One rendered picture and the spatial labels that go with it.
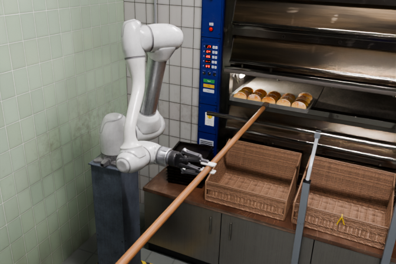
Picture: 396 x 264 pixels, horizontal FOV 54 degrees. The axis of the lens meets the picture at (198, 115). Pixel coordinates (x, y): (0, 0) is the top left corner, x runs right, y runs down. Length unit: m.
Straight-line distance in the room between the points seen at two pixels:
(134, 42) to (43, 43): 0.82
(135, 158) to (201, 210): 1.05
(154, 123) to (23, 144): 0.81
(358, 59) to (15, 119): 2.11
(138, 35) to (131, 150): 0.54
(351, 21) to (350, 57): 0.22
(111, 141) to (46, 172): 0.69
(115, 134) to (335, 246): 1.45
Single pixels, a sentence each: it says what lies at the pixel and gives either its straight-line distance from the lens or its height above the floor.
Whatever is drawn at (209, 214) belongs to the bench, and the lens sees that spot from 2.71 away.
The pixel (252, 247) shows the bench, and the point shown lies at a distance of 2.73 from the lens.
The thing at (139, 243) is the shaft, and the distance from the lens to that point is 1.38.
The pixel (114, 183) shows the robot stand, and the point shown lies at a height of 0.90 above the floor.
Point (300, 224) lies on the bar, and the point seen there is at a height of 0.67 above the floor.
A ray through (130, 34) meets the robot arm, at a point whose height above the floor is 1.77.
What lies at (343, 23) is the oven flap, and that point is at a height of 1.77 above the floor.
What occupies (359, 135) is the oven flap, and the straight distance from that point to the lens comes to 2.81.
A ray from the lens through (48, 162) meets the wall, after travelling 2.75.
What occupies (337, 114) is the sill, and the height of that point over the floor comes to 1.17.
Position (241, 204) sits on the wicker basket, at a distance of 2.63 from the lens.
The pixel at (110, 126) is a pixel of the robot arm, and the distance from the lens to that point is 2.20.
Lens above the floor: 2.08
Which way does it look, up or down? 21 degrees down
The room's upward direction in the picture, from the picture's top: 2 degrees clockwise
